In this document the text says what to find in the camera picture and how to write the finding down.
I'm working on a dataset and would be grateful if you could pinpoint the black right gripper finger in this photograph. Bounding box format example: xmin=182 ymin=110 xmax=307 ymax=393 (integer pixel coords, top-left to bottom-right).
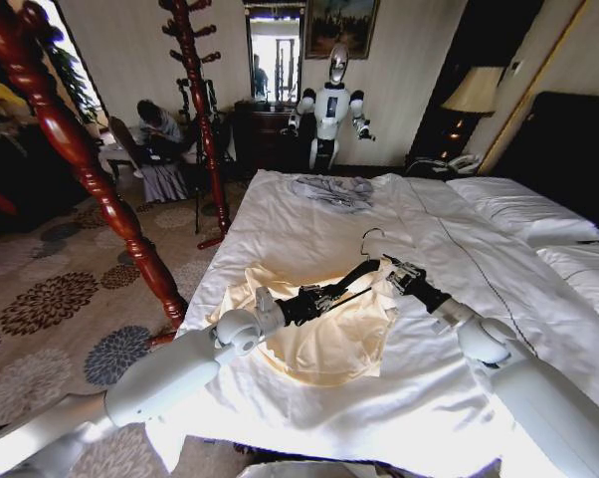
xmin=384 ymin=268 xmax=413 ymax=298
xmin=397 ymin=257 xmax=429 ymax=284

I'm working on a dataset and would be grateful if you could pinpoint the black hanger with silver hook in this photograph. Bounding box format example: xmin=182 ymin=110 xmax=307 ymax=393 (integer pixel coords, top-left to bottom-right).
xmin=299 ymin=227 xmax=395 ymax=313

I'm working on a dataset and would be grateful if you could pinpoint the cream yellow garment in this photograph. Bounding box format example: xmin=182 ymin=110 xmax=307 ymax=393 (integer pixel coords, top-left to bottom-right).
xmin=207 ymin=253 xmax=400 ymax=387

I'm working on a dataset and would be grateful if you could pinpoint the white bed duvet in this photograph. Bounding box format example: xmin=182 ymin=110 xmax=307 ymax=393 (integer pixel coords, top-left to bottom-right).
xmin=144 ymin=168 xmax=599 ymax=478

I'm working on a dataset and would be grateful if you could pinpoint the dark bed headboard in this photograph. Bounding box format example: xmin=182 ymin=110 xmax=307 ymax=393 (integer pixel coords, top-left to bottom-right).
xmin=493 ymin=92 xmax=599 ymax=230

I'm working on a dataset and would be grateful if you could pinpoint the crumpled grey garment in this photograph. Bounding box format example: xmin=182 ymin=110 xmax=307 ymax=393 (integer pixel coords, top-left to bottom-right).
xmin=290 ymin=173 xmax=375 ymax=214

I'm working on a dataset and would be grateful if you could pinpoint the white desk telephone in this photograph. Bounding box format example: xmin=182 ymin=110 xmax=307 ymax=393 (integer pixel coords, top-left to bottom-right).
xmin=446 ymin=152 xmax=483 ymax=174

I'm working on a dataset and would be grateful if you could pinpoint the white pillow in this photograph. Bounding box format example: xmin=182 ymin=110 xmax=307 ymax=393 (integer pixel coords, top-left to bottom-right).
xmin=446 ymin=176 xmax=599 ymax=248
xmin=535 ymin=243 xmax=599 ymax=331

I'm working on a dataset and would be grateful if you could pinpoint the black tripod stand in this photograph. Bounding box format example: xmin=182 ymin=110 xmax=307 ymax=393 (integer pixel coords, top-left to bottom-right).
xmin=177 ymin=77 xmax=232 ymax=236

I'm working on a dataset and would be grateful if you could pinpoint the dark wooden dresser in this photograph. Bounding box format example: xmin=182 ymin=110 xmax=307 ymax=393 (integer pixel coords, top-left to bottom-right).
xmin=233 ymin=99 xmax=315 ymax=173

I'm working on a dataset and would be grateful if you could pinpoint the white humanoid robot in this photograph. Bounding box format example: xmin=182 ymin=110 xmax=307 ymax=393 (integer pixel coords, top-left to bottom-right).
xmin=279 ymin=42 xmax=378 ymax=173

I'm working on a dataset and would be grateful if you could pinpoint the table lamp with cream shade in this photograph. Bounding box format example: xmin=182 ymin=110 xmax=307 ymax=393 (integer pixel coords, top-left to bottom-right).
xmin=441 ymin=67 xmax=504 ymax=160

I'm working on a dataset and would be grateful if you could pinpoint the slim red wooden coat rack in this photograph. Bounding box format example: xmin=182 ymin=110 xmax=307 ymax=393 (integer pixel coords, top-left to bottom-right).
xmin=159 ymin=0 xmax=234 ymax=251

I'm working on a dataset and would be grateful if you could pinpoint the seated person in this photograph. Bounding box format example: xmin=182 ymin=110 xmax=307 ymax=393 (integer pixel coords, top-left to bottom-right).
xmin=135 ymin=99 xmax=192 ymax=203

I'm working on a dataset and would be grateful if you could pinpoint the standing person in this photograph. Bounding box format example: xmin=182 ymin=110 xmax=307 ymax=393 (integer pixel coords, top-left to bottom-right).
xmin=252 ymin=53 xmax=271 ymax=101

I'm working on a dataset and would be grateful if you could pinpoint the large red wooden coat rack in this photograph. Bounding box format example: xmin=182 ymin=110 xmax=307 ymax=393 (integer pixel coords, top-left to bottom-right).
xmin=0 ymin=0 xmax=189 ymax=350

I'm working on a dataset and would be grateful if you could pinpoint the white upholstered chair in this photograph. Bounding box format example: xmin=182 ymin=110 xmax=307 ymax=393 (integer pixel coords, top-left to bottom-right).
xmin=98 ymin=117 xmax=147 ymax=181

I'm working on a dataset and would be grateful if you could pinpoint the framed landscape painting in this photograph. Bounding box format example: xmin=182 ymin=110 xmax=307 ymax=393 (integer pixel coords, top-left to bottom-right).
xmin=303 ymin=0 xmax=381 ymax=61

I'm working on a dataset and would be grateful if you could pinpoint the green leafy plant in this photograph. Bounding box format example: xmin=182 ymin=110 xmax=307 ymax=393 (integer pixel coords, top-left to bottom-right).
xmin=45 ymin=29 xmax=104 ymax=126

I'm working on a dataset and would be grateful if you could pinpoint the tall wall mirror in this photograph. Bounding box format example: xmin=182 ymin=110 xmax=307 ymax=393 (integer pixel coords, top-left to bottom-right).
xmin=243 ymin=2 xmax=305 ymax=104

